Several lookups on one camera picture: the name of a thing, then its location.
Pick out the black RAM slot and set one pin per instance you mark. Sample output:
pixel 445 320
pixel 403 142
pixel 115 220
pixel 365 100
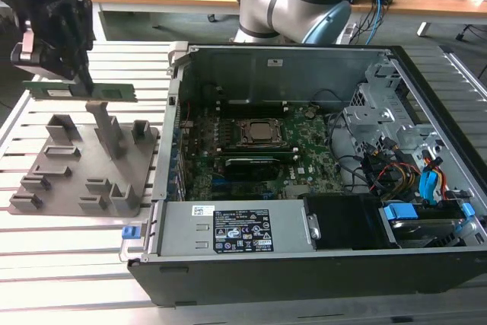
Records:
pixel 251 112
pixel 258 148

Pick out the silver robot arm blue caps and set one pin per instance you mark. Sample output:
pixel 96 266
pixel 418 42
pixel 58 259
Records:
pixel 266 9

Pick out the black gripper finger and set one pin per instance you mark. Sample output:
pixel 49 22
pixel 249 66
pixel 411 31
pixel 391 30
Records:
pixel 83 83

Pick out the green RAM stick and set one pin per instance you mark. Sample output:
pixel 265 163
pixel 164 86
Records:
pixel 114 93

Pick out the grey parts rack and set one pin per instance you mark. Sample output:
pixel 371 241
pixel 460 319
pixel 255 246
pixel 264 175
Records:
pixel 91 165

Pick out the black open PC case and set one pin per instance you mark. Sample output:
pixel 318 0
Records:
pixel 304 283

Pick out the green motherboard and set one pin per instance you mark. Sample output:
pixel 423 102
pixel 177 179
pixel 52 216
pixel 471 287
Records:
pixel 312 142

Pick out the silver CPU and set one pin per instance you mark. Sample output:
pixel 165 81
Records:
pixel 261 131

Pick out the black graphics card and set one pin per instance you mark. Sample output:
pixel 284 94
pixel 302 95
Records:
pixel 251 169

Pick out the metal drive cage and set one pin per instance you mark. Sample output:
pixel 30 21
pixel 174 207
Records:
pixel 365 119

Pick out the blue case latch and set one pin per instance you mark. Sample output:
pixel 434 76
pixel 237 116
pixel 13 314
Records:
pixel 129 233

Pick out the hard disk in blue carrier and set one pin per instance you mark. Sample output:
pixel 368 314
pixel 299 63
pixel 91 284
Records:
pixel 399 212

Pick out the grey power supply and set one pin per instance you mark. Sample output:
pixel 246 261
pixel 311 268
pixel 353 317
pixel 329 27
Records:
pixel 179 226

